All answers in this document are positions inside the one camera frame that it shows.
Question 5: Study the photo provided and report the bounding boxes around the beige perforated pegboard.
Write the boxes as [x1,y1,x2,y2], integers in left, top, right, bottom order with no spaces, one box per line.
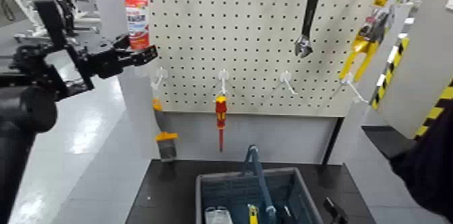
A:
[131,0,400,118]

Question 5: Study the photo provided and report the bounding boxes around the white pegboard hook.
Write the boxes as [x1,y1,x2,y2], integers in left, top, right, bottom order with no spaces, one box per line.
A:
[150,67,169,92]
[217,68,230,97]
[340,73,369,105]
[279,70,298,96]

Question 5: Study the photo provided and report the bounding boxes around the grey partition panel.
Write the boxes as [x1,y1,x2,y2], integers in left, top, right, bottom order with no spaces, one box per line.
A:
[93,0,163,163]

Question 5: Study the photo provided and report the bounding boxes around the yellow handled pliers in package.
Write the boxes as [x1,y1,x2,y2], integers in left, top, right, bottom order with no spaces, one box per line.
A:
[338,0,413,83]

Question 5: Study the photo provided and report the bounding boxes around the grey panel with hazard tape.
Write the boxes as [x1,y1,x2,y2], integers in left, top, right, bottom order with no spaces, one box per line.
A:
[369,0,453,140]

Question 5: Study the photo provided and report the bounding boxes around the red white glue tube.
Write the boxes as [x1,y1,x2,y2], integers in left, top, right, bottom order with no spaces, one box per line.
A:
[121,0,152,51]

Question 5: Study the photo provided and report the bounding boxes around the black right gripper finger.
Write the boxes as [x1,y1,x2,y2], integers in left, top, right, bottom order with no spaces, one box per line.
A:
[323,196,350,224]

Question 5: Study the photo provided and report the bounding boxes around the red yellow screwdriver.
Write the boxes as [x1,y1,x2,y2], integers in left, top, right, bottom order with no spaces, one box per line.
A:
[215,95,228,152]

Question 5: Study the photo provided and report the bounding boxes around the silver white packaged item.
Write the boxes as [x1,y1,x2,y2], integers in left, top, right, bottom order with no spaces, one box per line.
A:
[205,206,233,224]

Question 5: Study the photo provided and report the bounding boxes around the black steel adjustable wrench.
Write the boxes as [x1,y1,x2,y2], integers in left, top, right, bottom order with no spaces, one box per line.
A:
[294,0,322,59]

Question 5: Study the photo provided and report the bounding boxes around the black pegboard support post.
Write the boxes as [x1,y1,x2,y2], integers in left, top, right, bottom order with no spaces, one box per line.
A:
[320,117,345,167]

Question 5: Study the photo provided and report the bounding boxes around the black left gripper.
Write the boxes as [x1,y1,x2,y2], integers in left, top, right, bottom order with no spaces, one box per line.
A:
[83,34,159,80]

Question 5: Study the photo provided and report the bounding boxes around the white robot stand frame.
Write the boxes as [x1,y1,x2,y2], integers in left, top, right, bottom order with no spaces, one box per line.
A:
[13,14,102,44]

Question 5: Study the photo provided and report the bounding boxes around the teal crate handle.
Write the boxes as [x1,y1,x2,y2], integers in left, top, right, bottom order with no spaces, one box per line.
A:
[240,144,278,224]

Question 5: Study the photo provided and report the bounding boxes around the teal and grey plastic crate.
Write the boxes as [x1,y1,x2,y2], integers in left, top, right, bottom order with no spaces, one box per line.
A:
[195,167,324,224]

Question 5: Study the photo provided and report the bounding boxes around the small yellow tool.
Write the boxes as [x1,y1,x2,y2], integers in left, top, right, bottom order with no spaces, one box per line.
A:
[247,204,260,224]

